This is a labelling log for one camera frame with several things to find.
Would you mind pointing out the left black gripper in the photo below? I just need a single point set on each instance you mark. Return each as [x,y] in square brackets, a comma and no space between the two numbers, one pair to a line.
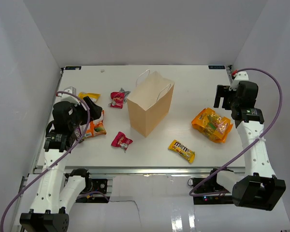
[95,110]

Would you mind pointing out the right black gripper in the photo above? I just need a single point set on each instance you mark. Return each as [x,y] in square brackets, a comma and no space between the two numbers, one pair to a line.
[223,91]

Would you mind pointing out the small yellow snack packet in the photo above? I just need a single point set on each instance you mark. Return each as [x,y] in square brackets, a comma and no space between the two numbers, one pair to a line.
[93,96]

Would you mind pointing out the orange chips bag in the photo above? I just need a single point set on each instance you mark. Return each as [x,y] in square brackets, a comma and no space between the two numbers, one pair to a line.
[95,128]

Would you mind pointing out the red candy packet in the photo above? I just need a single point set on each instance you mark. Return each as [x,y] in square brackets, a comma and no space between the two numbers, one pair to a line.
[118,98]
[121,141]

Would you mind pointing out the large orange gummy bag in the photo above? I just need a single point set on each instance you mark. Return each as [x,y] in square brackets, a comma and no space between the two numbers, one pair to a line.
[213,126]

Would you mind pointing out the red candy packet front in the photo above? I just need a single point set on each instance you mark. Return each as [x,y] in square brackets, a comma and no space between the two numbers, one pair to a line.
[121,141]

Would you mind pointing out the yellow M&M's packet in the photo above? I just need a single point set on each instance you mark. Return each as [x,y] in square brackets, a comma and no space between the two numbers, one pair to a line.
[182,150]

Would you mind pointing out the purple M&M's packet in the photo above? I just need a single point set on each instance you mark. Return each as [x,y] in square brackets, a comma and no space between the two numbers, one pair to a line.
[78,134]

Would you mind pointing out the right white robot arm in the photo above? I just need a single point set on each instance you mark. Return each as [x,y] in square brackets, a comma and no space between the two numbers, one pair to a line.
[259,188]

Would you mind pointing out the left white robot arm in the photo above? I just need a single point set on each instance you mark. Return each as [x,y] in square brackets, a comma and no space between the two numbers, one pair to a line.
[49,211]

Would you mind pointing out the brown paper bag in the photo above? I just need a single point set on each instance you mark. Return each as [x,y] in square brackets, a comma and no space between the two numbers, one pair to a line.
[150,101]

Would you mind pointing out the right blue table label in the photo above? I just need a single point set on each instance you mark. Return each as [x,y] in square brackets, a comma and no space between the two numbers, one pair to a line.
[216,67]

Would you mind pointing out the blue table label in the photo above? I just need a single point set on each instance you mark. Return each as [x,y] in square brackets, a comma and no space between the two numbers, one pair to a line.
[216,67]
[75,68]

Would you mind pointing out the left blue table label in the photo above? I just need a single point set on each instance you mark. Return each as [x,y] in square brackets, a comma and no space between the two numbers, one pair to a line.
[75,68]

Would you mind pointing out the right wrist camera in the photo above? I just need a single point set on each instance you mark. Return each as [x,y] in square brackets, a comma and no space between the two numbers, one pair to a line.
[237,77]

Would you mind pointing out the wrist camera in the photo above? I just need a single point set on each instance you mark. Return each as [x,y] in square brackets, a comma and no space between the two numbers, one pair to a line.
[237,77]
[68,96]

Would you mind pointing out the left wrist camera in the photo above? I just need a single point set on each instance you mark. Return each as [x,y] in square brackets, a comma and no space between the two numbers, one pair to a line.
[68,96]

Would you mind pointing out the aluminium front rail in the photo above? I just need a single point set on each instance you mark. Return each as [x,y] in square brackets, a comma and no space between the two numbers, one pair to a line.
[110,172]

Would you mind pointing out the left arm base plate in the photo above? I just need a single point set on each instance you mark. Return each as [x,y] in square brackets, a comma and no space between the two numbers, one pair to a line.
[100,185]

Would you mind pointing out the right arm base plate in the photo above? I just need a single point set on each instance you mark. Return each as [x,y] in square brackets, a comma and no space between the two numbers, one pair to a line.
[217,198]

